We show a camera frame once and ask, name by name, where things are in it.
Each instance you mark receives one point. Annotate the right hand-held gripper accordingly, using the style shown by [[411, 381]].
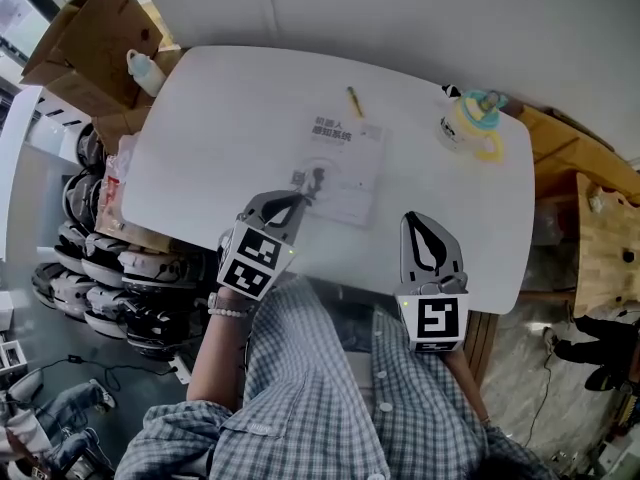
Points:
[[437, 318]]

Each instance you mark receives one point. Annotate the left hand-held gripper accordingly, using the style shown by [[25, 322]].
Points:
[[255, 260]]

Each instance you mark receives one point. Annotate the white notebook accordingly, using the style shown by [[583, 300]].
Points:
[[350, 173]]

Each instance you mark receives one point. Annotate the person's left forearm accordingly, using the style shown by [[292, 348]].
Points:
[[217, 358]]

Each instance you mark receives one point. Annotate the person's right forearm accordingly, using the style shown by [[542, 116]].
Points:
[[465, 383]]

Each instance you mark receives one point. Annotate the large open cardboard box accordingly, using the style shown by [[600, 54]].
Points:
[[95, 43]]

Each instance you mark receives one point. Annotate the wooden table leg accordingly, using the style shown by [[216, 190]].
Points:
[[481, 348]]

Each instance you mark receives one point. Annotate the yellow green pen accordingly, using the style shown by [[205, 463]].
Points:
[[355, 102]]

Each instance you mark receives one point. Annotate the small black white object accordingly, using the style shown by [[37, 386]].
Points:
[[451, 89]]

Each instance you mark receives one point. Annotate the translucent plastic bag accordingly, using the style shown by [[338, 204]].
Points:
[[115, 193]]

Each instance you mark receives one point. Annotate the plaid shirt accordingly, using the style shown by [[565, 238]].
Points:
[[320, 393]]

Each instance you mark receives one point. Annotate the pile of black white helmets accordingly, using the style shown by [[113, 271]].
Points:
[[115, 278]]

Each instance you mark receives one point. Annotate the white plastic bottle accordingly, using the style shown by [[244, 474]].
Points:
[[147, 75]]

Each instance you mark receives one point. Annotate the white power strip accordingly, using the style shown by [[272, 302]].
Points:
[[181, 369]]

